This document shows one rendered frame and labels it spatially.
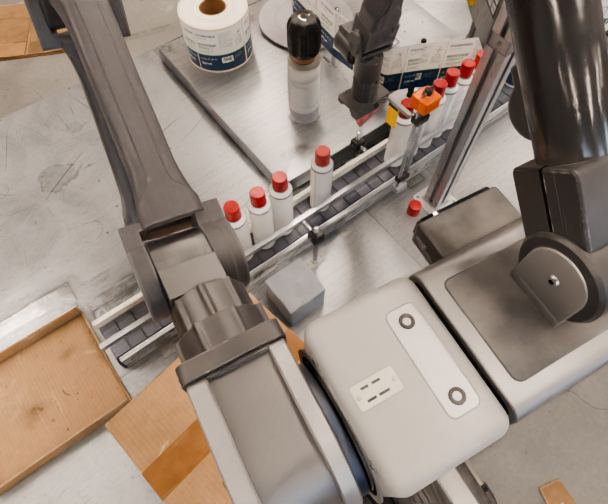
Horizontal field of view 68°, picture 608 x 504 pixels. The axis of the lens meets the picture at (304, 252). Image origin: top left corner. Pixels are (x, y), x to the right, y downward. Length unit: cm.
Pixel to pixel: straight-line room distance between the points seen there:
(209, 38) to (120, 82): 93
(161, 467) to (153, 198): 43
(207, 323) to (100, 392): 75
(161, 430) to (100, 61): 51
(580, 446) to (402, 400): 181
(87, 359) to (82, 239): 32
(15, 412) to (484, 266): 102
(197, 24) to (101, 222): 61
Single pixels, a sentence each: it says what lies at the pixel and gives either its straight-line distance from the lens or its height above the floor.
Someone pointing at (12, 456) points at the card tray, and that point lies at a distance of 117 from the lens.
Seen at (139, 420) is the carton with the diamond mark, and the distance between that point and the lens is 77.
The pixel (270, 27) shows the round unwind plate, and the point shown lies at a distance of 163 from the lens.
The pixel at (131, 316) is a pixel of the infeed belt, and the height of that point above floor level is 88.
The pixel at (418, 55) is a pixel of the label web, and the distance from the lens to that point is 134.
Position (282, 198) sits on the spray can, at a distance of 98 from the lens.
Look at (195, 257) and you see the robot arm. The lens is 44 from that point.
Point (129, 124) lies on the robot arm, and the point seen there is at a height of 151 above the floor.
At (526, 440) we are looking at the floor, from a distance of 203.
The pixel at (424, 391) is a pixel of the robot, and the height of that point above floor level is 153.
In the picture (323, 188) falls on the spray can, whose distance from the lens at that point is 106.
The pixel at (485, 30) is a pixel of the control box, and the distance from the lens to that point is 95.
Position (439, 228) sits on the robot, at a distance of 44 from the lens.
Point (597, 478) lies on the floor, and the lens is 213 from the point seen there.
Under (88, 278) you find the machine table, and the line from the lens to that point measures 123.
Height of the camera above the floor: 185
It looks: 62 degrees down
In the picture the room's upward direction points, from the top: straight up
